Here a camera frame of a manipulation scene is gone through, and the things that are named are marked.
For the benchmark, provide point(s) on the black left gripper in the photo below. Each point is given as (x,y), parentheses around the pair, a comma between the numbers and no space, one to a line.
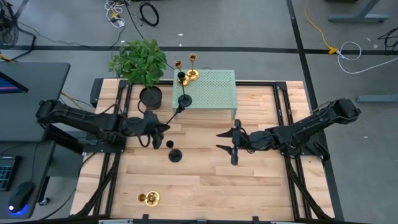
(152,127)

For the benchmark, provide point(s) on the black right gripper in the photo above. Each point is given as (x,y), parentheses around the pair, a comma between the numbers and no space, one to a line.
(241,140)

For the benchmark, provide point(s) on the gold candlestick holder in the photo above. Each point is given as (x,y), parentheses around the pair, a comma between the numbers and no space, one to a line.
(152,199)
(183,81)
(192,75)

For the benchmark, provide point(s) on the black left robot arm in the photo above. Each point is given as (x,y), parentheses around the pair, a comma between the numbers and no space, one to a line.
(77,119)

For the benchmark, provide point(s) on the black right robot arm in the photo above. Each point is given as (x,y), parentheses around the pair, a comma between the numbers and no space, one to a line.
(304,127)

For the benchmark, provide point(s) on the green perforated metal shelf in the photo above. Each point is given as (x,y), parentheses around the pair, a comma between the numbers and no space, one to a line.
(214,90)

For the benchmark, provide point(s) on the green plant in black pot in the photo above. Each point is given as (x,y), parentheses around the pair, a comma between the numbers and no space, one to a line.
(140,62)

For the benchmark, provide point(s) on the dark grey low desk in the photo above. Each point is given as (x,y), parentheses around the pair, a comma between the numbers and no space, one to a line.
(34,168)

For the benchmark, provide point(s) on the grey desk foot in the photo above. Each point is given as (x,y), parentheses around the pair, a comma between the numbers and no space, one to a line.
(376,99)

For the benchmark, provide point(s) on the black computer mouse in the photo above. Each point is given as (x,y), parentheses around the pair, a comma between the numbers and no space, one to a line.
(21,194)

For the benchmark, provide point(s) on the blue-lit computer screen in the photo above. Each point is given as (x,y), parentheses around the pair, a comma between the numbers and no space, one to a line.
(9,87)

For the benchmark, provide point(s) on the backlit computer keyboard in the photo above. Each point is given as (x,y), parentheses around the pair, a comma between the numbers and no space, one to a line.
(6,174)

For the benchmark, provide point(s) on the grey desk leg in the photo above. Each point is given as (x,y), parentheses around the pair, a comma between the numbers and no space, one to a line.
(357,18)

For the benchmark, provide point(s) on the black floor fan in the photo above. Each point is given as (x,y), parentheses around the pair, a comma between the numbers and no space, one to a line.
(6,31)

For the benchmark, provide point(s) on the black aluminium table frame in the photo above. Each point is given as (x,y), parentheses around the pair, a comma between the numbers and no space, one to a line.
(258,83)

